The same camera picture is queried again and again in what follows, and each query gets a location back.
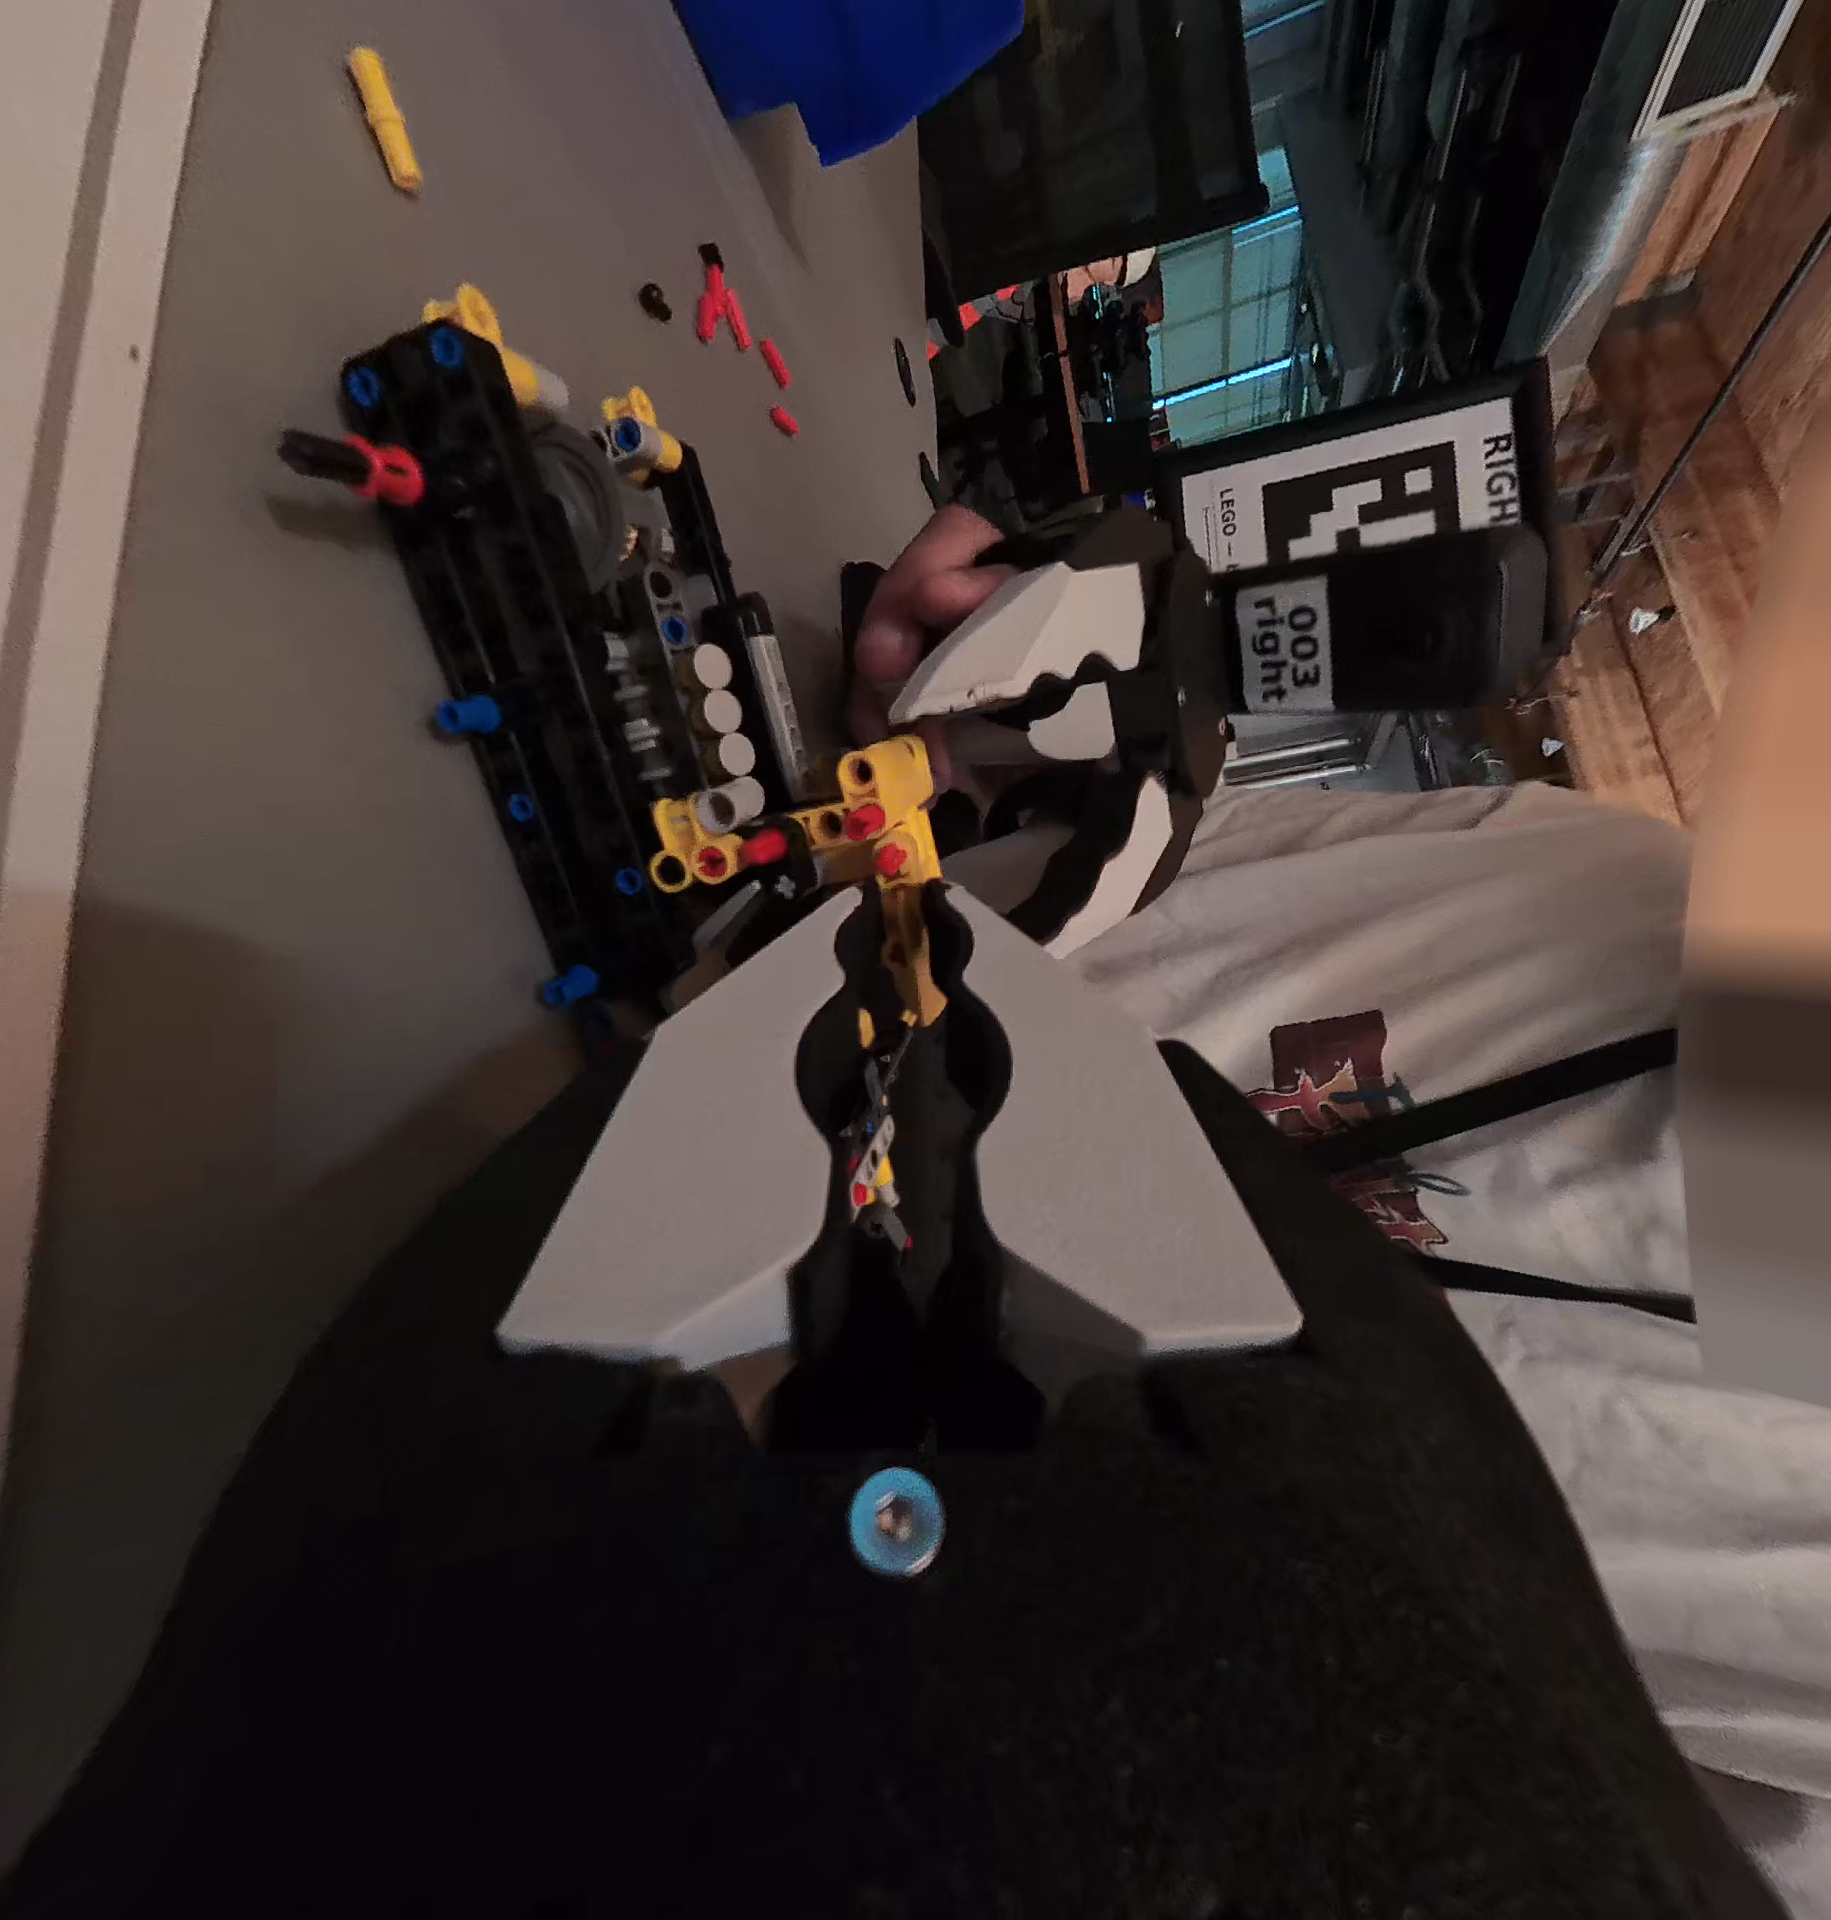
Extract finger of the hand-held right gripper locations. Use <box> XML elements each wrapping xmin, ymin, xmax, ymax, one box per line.
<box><xmin>1001</xmin><ymin>682</ymin><xmax>1183</xmax><ymax>950</ymax></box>
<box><xmin>885</xmin><ymin>564</ymin><xmax>1152</xmax><ymax>724</ymax></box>

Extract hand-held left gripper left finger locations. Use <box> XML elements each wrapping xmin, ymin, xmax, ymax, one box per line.
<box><xmin>495</xmin><ymin>886</ymin><xmax>918</xmax><ymax>1418</ymax></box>

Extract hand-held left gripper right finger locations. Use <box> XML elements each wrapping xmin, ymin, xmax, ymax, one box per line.
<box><xmin>925</xmin><ymin>883</ymin><xmax>1305</xmax><ymax>1418</ymax></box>

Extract yellow black lego car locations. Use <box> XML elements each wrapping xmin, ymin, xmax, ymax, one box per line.
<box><xmin>276</xmin><ymin>284</ymin><xmax>957</xmax><ymax>1254</ymax></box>

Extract scattered small lego pins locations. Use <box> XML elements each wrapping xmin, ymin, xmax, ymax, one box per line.
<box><xmin>636</xmin><ymin>240</ymin><xmax>802</xmax><ymax>442</ymax></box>

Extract small yellow lego pin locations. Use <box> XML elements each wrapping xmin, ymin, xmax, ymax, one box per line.
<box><xmin>342</xmin><ymin>45</ymin><xmax>426</xmax><ymax>198</ymax></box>

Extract person's right hand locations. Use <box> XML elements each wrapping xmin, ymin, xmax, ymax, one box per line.
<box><xmin>849</xmin><ymin>503</ymin><xmax>1010</xmax><ymax>753</ymax></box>

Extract black office chair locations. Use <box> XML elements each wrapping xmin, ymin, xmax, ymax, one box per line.
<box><xmin>918</xmin><ymin>0</ymin><xmax>1273</xmax><ymax>305</ymax></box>

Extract blue storage bin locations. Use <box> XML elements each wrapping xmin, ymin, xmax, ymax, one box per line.
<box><xmin>668</xmin><ymin>0</ymin><xmax>1030</xmax><ymax>168</ymax></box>

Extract white vent grille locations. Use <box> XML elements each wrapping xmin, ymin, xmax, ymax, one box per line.
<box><xmin>1632</xmin><ymin>0</ymin><xmax>1804</xmax><ymax>139</ymax></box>

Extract black shoulder strap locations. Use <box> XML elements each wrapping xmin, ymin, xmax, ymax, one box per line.
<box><xmin>1305</xmin><ymin>1026</ymin><xmax>1700</xmax><ymax>1325</ymax></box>

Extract silver ventilation duct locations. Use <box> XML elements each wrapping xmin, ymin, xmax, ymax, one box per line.
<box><xmin>1496</xmin><ymin>134</ymin><xmax>1684</xmax><ymax>379</ymax></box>

